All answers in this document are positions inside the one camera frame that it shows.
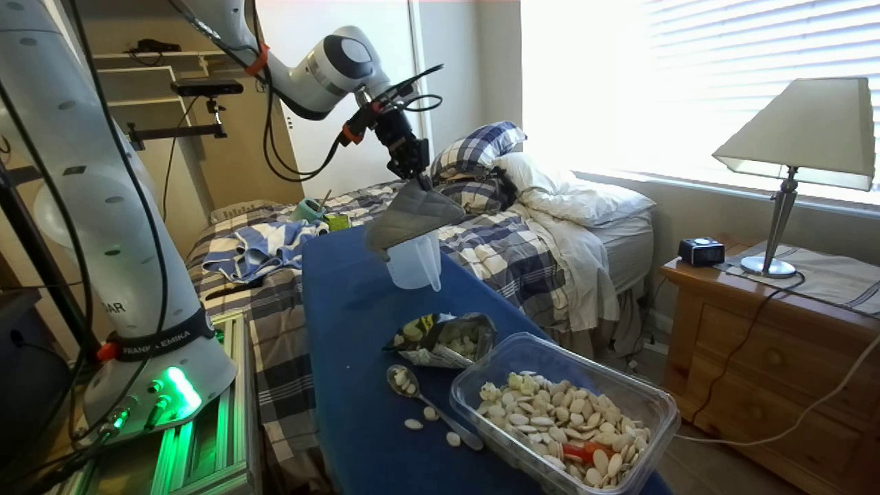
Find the metal spoon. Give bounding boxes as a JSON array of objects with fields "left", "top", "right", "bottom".
[{"left": 386, "top": 364, "right": 485, "bottom": 452}]

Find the clear plastic jar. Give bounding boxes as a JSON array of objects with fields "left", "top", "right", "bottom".
[{"left": 384, "top": 232, "right": 443, "bottom": 293}]

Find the wall shelf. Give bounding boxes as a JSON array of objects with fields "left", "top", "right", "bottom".
[{"left": 91, "top": 37, "right": 231, "bottom": 111}]

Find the red pepper piece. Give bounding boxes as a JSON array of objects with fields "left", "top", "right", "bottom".
[{"left": 562, "top": 441, "right": 614, "bottom": 465}]

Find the camera on mount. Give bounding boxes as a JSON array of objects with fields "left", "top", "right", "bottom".
[{"left": 126, "top": 77, "right": 245, "bottom": 151}]

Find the dark plaid pillow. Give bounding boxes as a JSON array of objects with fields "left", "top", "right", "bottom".
[{"left": 440, "top": 175, "right": 518, "bottom": 215}]

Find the white cable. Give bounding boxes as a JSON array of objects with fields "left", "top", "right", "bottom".
[{"left": 672, "top": 335, "right": 880, "bottom": 447}]

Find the black cable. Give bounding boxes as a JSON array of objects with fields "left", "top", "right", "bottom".
[{"left": 689, "top": 271, "right": 806, "bottom": 428}]

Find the table lamp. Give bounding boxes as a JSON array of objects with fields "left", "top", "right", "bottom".
[{"left": 712, "top": 76, "right": 877, "bottom": 279}]

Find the blue striped cloth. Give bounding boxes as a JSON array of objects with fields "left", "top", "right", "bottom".
[{"left": 201, "top": 219, "right": 329, "bottom": 285}]

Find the blue plaid pillow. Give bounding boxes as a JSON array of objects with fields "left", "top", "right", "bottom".
[{"left": 430, "top": 121, "right": 527, "bottom": 182}]

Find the heap of white seeds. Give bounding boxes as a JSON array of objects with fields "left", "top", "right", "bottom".
[{"left": 478, "top": 371, "right": 651, "bottom": 490}]

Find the window with blinds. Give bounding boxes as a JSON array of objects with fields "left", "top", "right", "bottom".
[{"left": 520, "top": 0, "right": 880, "bottom": 208}]

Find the bed with plaid cover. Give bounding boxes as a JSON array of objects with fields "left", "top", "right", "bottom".
[{"left": 184, "top": 122, "right": 658, "bottom": 495}]

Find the black alarm clock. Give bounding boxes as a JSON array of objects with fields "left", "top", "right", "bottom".
[{"left": 678, "top": 236, "right": 726, "bottom": 267}]

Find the teal cup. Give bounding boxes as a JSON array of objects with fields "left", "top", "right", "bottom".
[{"left": 289, "top": 197, "right": 328, "bottom": 223}]

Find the grey cloth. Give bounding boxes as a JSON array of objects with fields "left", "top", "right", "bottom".
[{"left": 714, "top": 240, "right": 880, "bottom": 318}]

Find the grey potholder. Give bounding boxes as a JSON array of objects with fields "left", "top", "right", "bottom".
[{"left": 364, "top": 179, "right": 468, "bottom": 260}]

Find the wooden nightstand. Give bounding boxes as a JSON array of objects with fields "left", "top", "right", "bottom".
[{"left": 659, "top": 236, "right": 880, "bottom": 495}]

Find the open snack bag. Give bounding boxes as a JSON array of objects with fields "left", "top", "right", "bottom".
[{"left": 382, "top": 312, "right": 498, "bottom": 371}]

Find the clear plastic container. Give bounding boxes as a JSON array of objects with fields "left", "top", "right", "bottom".
[{"left": 450, "top": 331, "right": 682, "bottom": 495}]

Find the white bed sheet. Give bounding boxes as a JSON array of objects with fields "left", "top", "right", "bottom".
[{"left": 507, "top": 202, "right": 622, "bottom": 333}]

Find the white pillow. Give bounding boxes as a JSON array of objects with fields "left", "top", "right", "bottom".
[{"left": 493, "top": 152, "right": 657, "bottom": 228}]

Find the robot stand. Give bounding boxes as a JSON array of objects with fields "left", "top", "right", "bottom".
[{"left": 52, "top": 311, "right": 263, "bottom": 495}]

